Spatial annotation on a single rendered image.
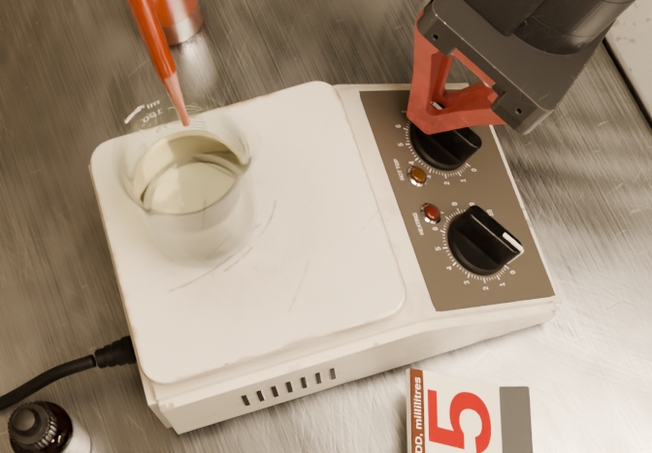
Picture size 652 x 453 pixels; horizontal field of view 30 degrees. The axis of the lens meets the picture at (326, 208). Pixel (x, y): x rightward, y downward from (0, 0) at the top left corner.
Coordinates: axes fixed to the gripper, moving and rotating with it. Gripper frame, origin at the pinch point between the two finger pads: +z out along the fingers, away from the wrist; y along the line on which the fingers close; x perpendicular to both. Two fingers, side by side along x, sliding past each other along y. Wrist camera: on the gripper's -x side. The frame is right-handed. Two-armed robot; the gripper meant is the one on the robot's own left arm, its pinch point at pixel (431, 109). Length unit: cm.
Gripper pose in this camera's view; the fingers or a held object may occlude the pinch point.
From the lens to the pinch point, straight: 58.9
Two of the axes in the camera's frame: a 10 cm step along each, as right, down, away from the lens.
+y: -5.0, 6.1, -6.2
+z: -4.3, 4.5, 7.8
